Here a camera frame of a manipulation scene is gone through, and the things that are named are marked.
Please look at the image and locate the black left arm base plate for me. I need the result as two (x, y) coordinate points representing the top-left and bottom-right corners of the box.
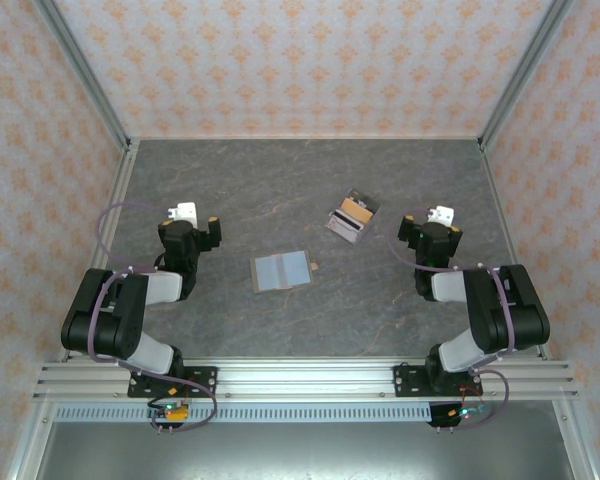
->
(126, 365), (219, 399)

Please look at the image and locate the aluminium frame leg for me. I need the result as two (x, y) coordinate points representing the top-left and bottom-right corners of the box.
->
(3, 399), (57, 480)
(551, 399), (600, 480)

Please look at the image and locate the controller board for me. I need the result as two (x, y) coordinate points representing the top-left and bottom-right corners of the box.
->
(428, 401), (492, 429)
(146, 398), (192, 424)

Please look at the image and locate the aluminium right frame post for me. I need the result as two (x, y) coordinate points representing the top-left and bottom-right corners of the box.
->
(478, 0), (577, 147)

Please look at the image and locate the gold card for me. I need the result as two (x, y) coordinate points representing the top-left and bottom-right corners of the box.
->
(340, 197), (376, 224)

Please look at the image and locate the aluminium back rail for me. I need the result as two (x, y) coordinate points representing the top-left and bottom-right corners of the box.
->
(128, 132), (484, 143)

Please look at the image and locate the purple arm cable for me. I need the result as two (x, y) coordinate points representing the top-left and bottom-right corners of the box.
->
(88, 200), (218, 434)
(388, 227), (520, 432)

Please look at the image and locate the grey slotted cable duct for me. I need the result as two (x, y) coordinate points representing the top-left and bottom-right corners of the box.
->
(53, 403), (434, 424)

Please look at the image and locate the aluminium left side rail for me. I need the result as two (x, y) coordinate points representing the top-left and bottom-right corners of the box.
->
(58, 139), (142, 362)

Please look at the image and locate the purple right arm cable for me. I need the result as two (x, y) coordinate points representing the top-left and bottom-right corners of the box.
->
(388, 227), (520, 432)

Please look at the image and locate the white card with black stripe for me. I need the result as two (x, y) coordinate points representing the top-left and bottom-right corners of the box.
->
(327, 209), (369, 244)

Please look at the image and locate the left controller board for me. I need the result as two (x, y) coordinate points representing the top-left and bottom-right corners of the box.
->
(146, 398), (192, 424)

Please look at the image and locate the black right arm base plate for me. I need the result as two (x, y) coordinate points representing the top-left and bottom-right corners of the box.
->
(393, 363), (482, 399)

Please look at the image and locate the tan card holder wallet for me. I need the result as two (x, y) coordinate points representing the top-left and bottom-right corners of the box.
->
(249, 248), (321, 294)

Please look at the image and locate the aluminium mounting rail beam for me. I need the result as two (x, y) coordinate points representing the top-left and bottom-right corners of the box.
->
(32, 357), (580, 402)

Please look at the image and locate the aluminium rail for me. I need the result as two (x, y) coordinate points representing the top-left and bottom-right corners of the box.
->
(478, 141), (552, 362)
(128, 132), (484, 143)
(58, 139), (142, 362)

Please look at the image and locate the aluminium left frame post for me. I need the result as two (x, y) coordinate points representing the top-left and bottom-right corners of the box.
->
(31, 0), (132, 147)

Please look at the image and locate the aluminium frame post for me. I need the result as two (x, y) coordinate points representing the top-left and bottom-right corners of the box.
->
(478, 0), (577, 147)
(31, 0), (132, 147)

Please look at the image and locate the right controller board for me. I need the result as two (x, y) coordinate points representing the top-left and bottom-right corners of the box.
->
(428, 401), (492, 429)

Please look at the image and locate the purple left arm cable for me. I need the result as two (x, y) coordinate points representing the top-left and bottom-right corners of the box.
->
(88, 200), (218, 434)

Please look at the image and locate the clear acrylic card box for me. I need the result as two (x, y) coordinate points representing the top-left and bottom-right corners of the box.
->
(324, 186), (383, 247)

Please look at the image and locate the aluminium right side rail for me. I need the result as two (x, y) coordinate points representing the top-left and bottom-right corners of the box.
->
(478, 141), (552, 362)

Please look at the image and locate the grey metal sheet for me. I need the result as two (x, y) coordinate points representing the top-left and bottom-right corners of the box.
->
(34, 422), (574, 480)

